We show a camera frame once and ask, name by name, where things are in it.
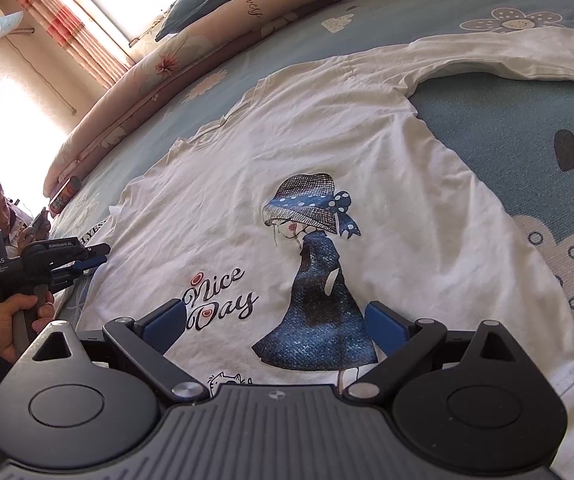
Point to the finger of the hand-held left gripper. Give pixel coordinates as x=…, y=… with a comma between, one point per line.
x=84, y=269
x=94, y=251

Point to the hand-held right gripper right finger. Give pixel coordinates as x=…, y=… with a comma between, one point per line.
x=387, y=325

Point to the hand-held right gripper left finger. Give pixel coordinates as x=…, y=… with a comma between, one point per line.
x=164, y=327

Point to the white printed long-sleeve shirt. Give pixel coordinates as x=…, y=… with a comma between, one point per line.
x=267, y=150

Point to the person's left hand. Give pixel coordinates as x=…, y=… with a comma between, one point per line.
x=2, y=327

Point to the red chip can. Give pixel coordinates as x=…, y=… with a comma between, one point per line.
x=65, y=195

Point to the pink floral quilt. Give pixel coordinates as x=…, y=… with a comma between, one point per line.
x=167, y=65

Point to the pink striped curtain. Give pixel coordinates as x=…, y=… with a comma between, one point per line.
x=67, y=25

